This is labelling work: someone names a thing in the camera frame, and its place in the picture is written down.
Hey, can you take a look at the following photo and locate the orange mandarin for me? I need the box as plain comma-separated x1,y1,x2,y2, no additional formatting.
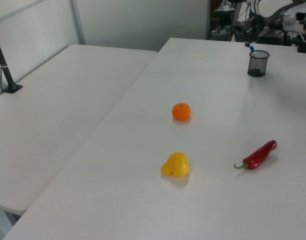
171,102,192,122

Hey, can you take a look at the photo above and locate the white blue-capped marker pen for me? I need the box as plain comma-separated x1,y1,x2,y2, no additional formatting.
249,44,261,71

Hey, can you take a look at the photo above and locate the grey partition frame post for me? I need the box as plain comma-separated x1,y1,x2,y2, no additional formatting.
69,0,86,46

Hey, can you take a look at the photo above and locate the white side table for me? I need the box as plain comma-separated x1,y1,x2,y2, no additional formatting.
0,44,159,216

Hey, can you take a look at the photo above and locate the black mesh pen cup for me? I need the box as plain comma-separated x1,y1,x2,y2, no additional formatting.
247,50,271,78

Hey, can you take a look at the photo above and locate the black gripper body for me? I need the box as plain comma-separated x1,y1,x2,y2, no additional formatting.
242,16,260,35

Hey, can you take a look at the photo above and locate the black box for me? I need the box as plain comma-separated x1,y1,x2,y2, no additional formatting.
257,28,292,46

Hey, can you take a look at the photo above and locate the black camera pole with base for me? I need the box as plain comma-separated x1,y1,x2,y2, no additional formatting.
0,24,23,94

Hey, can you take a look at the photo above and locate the black clamp stand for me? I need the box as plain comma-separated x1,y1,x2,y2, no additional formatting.
296,15,306,54

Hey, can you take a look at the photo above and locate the clear plastic cup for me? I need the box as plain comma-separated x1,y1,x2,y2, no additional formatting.
282,14,297,27

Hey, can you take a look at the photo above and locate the grey robot cable hose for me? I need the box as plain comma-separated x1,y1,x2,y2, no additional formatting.
252,0,300,20

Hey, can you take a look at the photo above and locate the grey white sneaker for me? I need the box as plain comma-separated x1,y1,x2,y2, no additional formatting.
209,24,232,36

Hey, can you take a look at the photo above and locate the red chili pepper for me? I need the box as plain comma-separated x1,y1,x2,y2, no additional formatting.
233,139,278,172

